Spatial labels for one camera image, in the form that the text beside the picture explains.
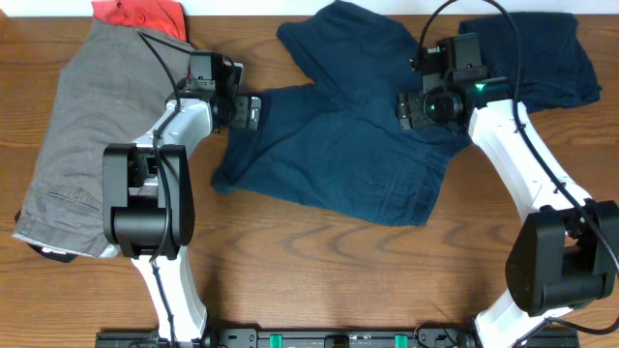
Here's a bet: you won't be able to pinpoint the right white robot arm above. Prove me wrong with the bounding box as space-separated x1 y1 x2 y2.
397 34 618 347

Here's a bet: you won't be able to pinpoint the dark navy folded garment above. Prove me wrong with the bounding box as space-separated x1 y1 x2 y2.
458 13 602 113

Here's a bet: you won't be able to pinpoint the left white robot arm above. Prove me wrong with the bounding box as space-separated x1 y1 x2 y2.
96 51 262 347

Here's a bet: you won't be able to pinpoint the grey folded shorts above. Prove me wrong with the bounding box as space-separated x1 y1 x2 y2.
13 20 193 258

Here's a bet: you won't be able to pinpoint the red garment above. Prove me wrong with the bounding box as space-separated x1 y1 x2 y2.
91 0 187 41

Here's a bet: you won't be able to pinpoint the blue shorts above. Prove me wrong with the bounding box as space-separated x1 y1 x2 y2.
211 1 470 226

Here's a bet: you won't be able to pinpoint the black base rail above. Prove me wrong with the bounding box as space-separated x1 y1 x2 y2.
95 327 581 348

